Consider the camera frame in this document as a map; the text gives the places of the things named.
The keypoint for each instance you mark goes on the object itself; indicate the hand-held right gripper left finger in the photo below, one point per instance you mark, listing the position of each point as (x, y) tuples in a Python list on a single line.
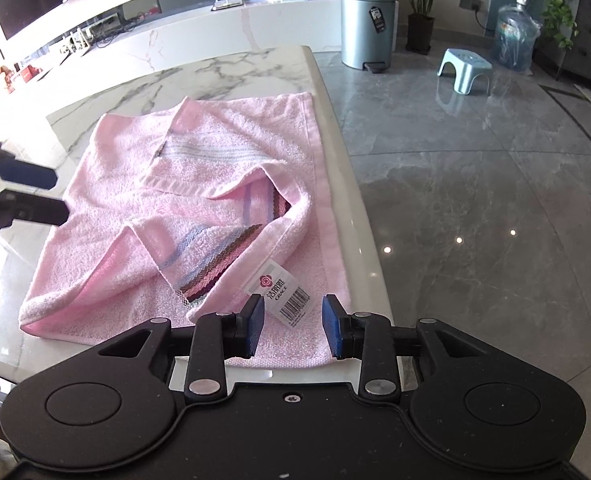
[(255, 325)]

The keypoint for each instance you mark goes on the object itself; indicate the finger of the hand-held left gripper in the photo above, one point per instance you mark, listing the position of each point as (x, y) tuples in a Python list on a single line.
[(40, 211), (30, 175)]

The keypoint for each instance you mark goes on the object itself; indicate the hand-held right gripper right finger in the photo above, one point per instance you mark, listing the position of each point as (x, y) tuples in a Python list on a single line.
[(333, 327)]

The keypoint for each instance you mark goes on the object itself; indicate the pink striped towel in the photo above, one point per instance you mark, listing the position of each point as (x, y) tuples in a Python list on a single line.
[(200, 170)]

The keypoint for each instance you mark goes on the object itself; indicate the brown teddy bear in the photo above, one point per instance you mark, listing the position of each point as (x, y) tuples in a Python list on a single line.
[(4, 80)]

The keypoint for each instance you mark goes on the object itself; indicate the red gift box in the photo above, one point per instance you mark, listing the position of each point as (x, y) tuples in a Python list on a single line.
[(27, 74)]

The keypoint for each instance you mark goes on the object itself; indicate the white router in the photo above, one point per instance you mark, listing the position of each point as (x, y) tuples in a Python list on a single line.
[(77, 40)]

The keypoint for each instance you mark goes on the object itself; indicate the white marble television bench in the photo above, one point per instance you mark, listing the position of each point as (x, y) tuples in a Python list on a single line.
[(200, 30)]

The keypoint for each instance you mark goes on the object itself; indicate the small white antenna device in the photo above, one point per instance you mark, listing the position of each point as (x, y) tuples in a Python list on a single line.
[(228, 4)]

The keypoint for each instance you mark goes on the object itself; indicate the light blue plastic stool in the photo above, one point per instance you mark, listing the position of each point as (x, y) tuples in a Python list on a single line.
[(463, 67)]

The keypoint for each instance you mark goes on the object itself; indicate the grey pedal trash bin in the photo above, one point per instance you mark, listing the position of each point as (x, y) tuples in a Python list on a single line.
[(365, 25)]

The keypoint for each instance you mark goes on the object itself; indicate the potted long-leaf plant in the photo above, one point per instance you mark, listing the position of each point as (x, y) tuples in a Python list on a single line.
[(420, 5)]

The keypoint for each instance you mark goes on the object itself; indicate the large water bottle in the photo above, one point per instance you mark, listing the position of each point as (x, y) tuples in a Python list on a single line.
[(515, 35)]

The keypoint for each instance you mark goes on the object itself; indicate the hanging green vine plant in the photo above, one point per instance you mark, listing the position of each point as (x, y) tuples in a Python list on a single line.
[(560, 0)]

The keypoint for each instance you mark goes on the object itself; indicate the wall socket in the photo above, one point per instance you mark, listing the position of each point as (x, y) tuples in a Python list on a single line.
[(470, 3)]

